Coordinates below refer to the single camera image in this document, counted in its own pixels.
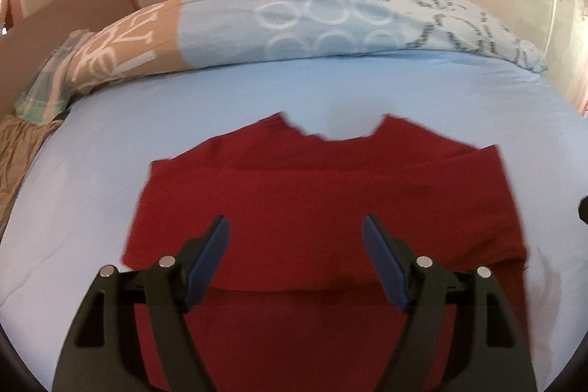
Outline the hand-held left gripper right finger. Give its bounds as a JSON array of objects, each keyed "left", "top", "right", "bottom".
[{"left": 361, "top": 213, "right": 538, "bottom": 392}]

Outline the brown headboard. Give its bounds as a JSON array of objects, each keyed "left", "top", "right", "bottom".
[{"left": 0, "top": 0, "right": 139, "bottom": 117}]

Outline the blue and tan pillow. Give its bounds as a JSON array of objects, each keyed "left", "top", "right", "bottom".
[{"left": 64, "top": 0, "right": 548, "bottom": 95}]

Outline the tan crumpled blanket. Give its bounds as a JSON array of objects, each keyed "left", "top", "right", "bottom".
[{"left": 0, "top": 114, "right": 64, "bottom": 234}]

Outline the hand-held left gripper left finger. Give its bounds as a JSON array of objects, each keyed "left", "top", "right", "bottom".
[{"left": 52, "top": 215, "right": 230, "bottom": 392}]

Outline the bed with light blue sheet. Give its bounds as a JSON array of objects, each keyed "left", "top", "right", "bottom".
[{"left": 0, "top": 50, "right": 588, "bottom": 392}]

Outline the green checked cloth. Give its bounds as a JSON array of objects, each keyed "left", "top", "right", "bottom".
[{"left": 15, "top": 29, "right": 93, "bottom": 122}]

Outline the red knit sweater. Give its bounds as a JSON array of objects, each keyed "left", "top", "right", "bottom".
[{"left": 122, "top": 113, "right": 530, "bottom": 392}]

